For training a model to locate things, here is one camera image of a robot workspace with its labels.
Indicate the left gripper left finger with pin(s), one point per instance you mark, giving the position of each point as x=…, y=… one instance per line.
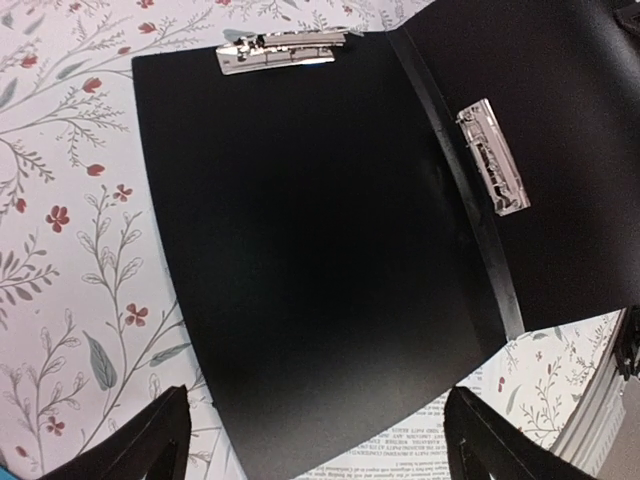
x=154, y=444

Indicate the front aluminium rail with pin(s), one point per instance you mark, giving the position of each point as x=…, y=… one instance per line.
x=592, y=428

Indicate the floral tablecloth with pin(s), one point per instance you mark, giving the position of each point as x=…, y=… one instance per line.
x=91, y=331

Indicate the printed paper sheet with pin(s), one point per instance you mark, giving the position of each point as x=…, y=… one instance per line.
x=415, y=448

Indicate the black clip folder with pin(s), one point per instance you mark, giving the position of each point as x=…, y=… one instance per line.
x=353, y=224

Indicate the blue folder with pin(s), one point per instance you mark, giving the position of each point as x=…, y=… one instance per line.
x=5, y=475

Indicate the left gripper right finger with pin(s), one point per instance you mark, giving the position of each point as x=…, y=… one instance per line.
x=481, y=444

